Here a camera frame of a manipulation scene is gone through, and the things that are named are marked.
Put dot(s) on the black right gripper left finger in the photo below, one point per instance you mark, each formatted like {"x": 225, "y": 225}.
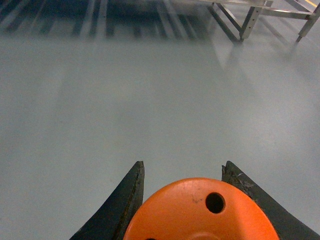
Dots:
{"x": 111, "y": 220}

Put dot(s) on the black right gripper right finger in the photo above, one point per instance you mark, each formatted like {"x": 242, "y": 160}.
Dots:
{"x": 285, "y": 224}

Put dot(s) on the orange cylindrical 4680 cap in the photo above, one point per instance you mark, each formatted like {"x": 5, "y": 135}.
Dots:
{"x": 200, "y": 209}

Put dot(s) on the steel roller shelf rack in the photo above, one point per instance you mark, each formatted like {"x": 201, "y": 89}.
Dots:
{"x": 217, "y": 10}

